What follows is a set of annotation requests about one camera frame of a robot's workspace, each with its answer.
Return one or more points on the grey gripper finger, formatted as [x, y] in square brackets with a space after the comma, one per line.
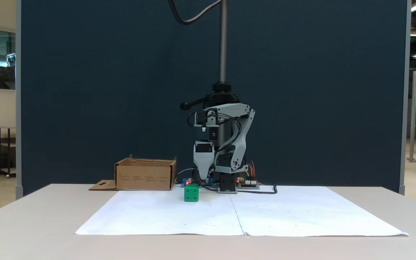
[204, 166]

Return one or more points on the green die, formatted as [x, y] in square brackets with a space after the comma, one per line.
[191, 193]

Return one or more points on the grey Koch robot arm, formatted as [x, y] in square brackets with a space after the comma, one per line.
[242, 141]

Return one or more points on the circuit board with blue capacitors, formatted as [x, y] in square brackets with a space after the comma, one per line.
[211, 183]

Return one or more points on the circuit board with white connectors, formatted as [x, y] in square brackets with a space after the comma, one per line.
[251, 186]

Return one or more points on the brown cardboard box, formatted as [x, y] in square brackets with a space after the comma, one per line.
[143, 177]

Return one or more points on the white paper sheet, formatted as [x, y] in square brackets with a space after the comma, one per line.
[302, 213]
[157, 216]

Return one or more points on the black tripod with metal pole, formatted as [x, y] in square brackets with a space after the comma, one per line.
[223, 43]

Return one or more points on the dark blue partition panel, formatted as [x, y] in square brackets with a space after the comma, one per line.
[85, 90]

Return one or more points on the white framed window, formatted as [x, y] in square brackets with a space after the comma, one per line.
[5, 65]

